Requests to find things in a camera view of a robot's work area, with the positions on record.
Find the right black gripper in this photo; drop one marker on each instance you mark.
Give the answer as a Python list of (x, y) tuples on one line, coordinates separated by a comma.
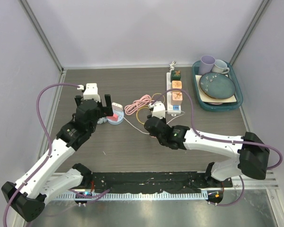
[(164, 120)]

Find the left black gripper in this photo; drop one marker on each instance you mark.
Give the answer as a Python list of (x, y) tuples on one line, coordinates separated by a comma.
[(105, 110)]

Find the white charger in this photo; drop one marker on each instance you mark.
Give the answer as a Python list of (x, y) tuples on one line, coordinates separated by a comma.
[(117, 107)]

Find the white multicolour power strip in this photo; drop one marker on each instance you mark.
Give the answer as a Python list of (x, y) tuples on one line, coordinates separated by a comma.
[(173, 110)]

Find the red pink charger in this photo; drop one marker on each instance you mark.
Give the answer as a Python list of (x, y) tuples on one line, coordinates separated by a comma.
[(113, 118)]

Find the pink cube socket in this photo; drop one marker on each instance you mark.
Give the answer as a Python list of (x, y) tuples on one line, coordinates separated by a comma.
[(176, 98)]

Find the orange cube socket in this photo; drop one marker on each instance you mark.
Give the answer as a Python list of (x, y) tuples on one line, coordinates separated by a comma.
[(176, 85)]

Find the dark green cube socket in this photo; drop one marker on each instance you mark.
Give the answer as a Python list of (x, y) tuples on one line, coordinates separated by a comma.
[(175, 75)]

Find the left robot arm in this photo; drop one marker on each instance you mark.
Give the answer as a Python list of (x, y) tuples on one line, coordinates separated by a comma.
[(29, 195)]

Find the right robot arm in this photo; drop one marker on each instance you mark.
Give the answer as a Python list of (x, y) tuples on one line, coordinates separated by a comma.
[(246, 154)]

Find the round light blue socket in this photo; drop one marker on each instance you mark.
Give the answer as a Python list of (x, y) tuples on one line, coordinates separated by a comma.
[(120, 119)]

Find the dark blue plate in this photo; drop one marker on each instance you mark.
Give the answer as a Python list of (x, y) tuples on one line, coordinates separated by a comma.
[(217, 86)]

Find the cream square plate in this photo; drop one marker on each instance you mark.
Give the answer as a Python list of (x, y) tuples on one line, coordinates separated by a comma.
[(206, 99)]

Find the purple cup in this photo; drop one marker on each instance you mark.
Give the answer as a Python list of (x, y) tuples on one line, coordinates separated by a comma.
[(206, 64)]

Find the grey blue mug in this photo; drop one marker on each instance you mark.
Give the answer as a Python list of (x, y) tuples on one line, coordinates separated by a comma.
[(221, 67)]

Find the teal plastic tray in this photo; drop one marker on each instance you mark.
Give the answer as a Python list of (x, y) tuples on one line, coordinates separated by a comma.
[(226, 106)]

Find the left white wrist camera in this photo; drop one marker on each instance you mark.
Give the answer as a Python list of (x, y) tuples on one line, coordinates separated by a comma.
[(90, 92)]

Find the black mounting base plate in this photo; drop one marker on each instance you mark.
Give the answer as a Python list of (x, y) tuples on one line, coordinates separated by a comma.
[(154, 182)]

